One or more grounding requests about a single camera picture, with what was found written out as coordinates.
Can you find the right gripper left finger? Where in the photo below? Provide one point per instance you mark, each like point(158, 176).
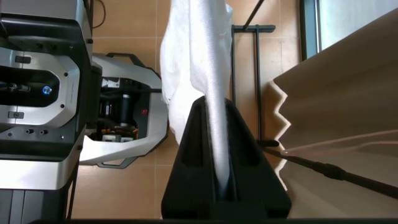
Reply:
point(189, 186)

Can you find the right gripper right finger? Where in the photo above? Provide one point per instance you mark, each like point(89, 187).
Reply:
point(258, 186)

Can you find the white printed t-shirt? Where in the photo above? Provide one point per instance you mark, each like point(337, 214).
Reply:
point(192, 46)

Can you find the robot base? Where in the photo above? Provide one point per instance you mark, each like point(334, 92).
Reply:
point(40, 93)

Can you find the black clothes rack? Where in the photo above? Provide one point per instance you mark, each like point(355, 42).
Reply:
point(258, 93)

